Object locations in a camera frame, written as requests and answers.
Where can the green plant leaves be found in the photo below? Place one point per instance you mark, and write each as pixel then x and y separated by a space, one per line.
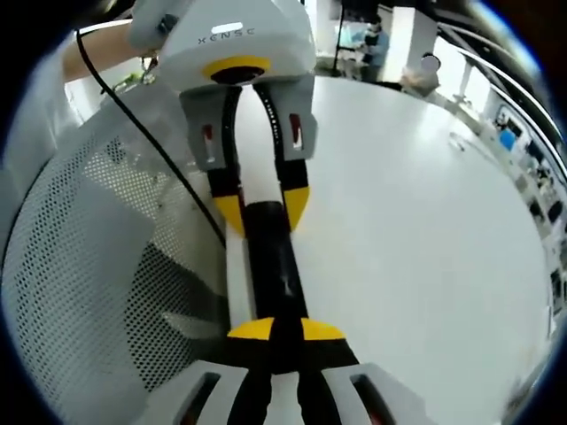
pixel 128 82

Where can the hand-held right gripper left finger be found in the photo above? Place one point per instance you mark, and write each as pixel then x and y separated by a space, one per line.
pixel 199 398

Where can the row of desks with monitors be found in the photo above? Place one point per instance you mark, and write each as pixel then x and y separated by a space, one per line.
pixel 531 155

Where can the person's white shirt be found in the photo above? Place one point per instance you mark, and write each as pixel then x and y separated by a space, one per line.
pixel 40 110

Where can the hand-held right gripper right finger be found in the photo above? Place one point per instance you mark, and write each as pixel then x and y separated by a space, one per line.
pixel 381 394

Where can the black remote control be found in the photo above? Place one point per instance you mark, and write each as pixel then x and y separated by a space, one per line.
pixel 270 265

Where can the white perforated basket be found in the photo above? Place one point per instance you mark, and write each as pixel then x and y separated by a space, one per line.
pixel 88 265

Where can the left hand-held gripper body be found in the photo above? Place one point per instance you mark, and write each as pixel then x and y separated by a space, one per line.
pixel 235 40

